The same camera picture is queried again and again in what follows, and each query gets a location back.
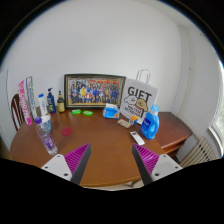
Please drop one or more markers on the white blue-capped lotion bottle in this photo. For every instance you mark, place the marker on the white blue-capped lotion bottle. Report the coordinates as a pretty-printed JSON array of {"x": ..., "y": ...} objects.
[{"x": 43, "y": 105}]

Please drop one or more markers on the white paper gift bag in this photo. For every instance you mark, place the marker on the white paper gift bag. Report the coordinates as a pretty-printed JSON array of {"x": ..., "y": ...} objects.
[{"x": 140, "y": 98}]

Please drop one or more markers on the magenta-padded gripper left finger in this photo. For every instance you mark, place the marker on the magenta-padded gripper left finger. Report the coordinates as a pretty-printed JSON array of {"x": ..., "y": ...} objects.
[{"x": 75, "y": 160}]

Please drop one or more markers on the white remote control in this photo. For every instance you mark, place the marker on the white remote control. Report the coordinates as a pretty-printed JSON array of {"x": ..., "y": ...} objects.
[{"x": 137, "y": 138}]

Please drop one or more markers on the blue detergent bottle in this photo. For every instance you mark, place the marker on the blue detergent bottle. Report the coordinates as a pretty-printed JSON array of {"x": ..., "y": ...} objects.
[{"x": 150, "y": 125}]

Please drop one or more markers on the small orange box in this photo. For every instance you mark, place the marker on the small orange box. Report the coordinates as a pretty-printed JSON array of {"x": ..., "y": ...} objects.
[{"x": 133, "y": 120}]

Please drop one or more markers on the flat round red coaster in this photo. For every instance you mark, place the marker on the flat round red coaster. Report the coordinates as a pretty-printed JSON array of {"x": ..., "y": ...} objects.
[{"x": 67, "y": 131}]

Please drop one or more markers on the pink shuttlecock tube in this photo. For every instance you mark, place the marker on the pink shuttlecock tube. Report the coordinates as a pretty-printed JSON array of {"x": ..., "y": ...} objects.
[{"x": 24, "y": 103}]

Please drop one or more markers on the small green packet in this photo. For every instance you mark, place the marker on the small green packet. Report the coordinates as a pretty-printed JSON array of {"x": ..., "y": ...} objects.
[
  {"x": 88, "y": 113},
  {"x": 76, "y": 112}
]

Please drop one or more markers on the brown wooden side table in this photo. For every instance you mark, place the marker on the brown wooden side table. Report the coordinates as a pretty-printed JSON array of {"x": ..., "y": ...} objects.
[{"x": 173, "y": 128}]

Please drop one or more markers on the dark blue pump bottle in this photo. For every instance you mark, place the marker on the dark blue pump bottle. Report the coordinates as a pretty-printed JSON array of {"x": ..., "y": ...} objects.
[{"x": 51, "y": 103}]

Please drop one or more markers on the white radiator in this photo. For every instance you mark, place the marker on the white radiator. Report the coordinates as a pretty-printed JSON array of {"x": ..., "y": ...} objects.
[{"x": 200, "y": 153}]

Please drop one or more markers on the clear purple-capped water bottle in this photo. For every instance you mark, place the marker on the clear purple-capped water bottle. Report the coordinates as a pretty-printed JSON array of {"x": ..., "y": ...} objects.
[{"x": 47, "y": 140}]

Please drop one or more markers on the small snack packet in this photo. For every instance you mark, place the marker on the small snack packet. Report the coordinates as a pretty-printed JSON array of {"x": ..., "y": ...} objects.
[{"x": 124, "y": 123}]

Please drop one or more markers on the amber black-capped bottle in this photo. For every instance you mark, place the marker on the amber black-capped bottle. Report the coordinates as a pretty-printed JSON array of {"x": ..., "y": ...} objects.
[{"x": 61, "y": 105}]

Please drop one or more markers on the brown wooden chair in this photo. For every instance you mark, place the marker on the brown wooden chair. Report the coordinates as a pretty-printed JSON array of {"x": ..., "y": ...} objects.
[{"x": 15, "y": 111}]

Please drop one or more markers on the framed group photo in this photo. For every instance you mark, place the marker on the framed group photo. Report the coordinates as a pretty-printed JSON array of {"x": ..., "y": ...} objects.
[{"x": 95, "y": 90}]

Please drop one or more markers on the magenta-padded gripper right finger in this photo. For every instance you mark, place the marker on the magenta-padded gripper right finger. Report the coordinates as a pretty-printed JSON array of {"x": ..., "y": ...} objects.
[{"x": 146, "y": 160}]

